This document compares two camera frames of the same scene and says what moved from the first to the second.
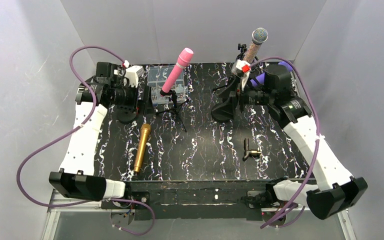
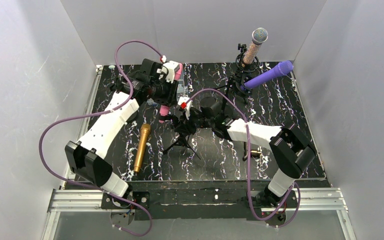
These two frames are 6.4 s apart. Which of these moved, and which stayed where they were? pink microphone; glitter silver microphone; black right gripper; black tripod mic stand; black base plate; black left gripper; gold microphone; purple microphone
Moved: black right gripper; black left gripper; black tripod mic stand; pink microphone
Stayed: gold microphone; black base plate; purple microphone; glitter silver microphone
